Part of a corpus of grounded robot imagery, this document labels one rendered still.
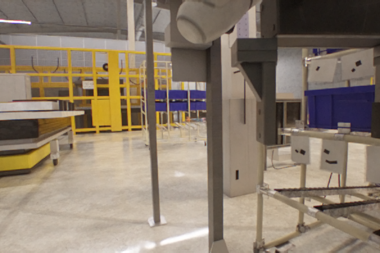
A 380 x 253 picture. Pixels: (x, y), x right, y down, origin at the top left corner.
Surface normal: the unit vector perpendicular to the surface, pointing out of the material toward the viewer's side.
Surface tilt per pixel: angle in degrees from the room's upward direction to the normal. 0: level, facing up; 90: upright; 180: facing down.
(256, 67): 90
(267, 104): 90
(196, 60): 90
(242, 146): 90
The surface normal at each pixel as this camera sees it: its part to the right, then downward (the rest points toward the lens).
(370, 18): -0.01, 0.09
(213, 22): 0.37, 0.53
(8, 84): 0.37, 0.07
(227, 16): 0.59, 0.42
